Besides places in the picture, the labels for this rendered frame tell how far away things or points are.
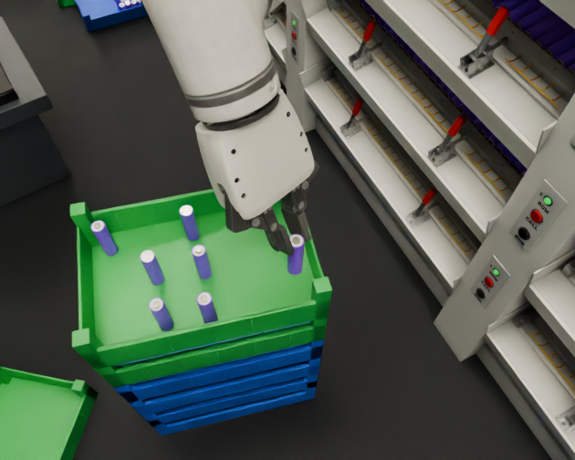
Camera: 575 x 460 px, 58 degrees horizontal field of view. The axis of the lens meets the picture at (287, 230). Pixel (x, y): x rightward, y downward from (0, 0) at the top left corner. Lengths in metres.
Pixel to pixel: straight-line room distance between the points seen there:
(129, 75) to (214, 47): 1.23
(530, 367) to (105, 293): 0.70
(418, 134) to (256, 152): 0.52
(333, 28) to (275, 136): 0.68
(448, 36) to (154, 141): 0.86
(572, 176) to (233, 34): 0.44
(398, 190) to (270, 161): 0.64
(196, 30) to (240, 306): 0.38
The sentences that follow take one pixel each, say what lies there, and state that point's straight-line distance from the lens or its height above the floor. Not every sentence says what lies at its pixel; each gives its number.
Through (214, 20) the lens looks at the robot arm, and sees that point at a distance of 0.42.
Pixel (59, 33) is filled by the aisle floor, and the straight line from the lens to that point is 1.87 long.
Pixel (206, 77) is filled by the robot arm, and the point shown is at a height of 0.75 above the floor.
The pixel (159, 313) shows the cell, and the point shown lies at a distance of 0.64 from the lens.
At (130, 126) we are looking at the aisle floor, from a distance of 1.49.
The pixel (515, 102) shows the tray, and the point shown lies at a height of 0.55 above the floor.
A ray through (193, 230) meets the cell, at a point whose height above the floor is 0.43.
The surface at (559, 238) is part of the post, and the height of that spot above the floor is 0.47.
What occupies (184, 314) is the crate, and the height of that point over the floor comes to 0.40.
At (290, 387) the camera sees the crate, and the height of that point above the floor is 0.12.
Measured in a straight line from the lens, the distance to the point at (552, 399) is 0.99.
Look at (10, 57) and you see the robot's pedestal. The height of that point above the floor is 0.28.
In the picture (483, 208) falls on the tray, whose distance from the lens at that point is 0.88.
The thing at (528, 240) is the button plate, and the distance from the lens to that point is 0.79.
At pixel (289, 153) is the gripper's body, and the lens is 0.50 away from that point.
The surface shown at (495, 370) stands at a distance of 1.13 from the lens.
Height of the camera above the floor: 1.03
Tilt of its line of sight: 57 degrees down
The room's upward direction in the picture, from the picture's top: straight up
